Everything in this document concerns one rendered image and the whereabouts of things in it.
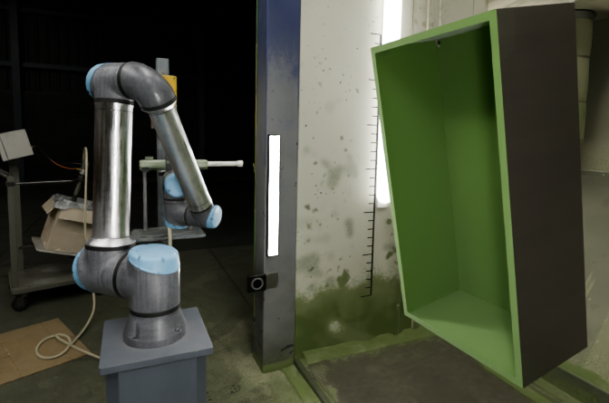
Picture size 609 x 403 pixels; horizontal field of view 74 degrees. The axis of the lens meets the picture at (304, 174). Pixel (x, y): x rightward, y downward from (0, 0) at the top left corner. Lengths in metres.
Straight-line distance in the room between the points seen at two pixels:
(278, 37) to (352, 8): 0.46
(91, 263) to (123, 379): 0.36
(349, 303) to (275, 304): 0.46
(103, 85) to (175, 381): 0.91
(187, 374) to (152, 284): 0.28
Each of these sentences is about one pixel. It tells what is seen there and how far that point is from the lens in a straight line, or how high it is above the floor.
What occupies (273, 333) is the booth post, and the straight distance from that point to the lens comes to 2.34.
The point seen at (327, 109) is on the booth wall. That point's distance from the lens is 2.20.
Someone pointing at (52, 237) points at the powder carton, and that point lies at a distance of 3.49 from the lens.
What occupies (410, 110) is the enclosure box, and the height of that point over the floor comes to 1.39.
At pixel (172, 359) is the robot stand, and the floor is 0.63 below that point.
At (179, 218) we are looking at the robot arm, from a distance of 1.66.
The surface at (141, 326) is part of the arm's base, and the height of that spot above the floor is 0.70.
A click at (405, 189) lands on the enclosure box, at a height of 1.04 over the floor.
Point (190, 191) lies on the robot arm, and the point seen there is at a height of 1.06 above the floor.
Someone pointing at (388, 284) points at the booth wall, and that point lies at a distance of 2.58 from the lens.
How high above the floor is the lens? 1.27
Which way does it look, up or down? 6 degrees down
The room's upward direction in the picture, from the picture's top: 1 degrees clockwise
